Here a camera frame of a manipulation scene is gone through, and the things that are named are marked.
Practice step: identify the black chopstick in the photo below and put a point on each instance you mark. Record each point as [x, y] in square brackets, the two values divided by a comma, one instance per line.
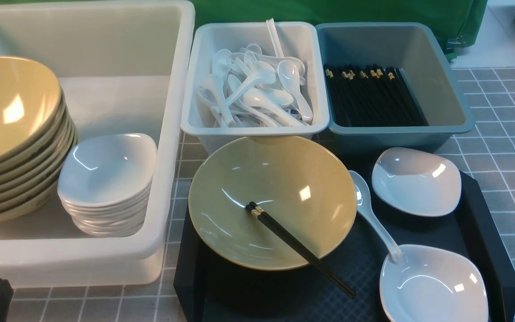
[300, 252]
[302, 248]

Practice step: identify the yellow noodle bowl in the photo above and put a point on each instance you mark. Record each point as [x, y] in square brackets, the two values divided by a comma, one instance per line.
[300, 183]

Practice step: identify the white soup spoon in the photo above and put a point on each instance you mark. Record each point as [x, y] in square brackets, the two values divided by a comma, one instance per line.
[364, 207]

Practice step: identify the white square dish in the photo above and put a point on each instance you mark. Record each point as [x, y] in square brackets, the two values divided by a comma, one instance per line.
[429, 284]
[416, 182]

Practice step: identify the stack of white dishes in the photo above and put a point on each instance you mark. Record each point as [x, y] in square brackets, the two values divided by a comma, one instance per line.
[105, 183]

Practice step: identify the stack of yellow bowls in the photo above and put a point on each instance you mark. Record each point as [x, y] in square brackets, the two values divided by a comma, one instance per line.
[36, 135]

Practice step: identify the black serving tray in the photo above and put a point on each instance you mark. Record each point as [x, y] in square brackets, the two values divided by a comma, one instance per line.
[213, 289]

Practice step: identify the large white plastic tub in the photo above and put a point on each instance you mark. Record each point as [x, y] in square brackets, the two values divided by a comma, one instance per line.
[122, 65]

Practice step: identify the pile of white spoons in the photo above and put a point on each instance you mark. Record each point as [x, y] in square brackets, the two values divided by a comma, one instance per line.
[250, 89]

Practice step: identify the white spoon tray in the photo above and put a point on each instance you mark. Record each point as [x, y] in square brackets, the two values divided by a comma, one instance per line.
[298, 39]

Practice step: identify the bundle of black chopsticks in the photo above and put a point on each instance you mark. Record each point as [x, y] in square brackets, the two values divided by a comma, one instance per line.
[372, 96]

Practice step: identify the blue chopstick tray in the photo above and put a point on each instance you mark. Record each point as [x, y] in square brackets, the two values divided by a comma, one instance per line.
[413, 48]

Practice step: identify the green cloth backdrop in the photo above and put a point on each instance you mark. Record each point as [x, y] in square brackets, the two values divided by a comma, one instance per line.
[455, 23]

